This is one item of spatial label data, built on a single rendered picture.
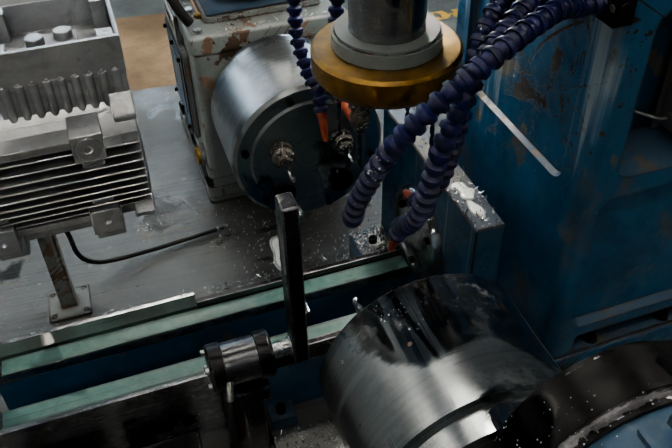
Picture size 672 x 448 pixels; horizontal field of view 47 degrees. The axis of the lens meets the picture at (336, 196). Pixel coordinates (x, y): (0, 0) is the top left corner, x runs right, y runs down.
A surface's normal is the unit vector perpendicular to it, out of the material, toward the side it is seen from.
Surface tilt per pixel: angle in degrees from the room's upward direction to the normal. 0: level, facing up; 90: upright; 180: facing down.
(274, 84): 20
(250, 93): 36
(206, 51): 90
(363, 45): 0
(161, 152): 0
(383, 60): 90
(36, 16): 90
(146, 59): 0
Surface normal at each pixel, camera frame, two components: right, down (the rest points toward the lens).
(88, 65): 0.33, 0.60
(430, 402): -0.47, -0.57
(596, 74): -0.94, 0.22
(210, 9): -0.02, -0.77
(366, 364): -0.70, -0.36
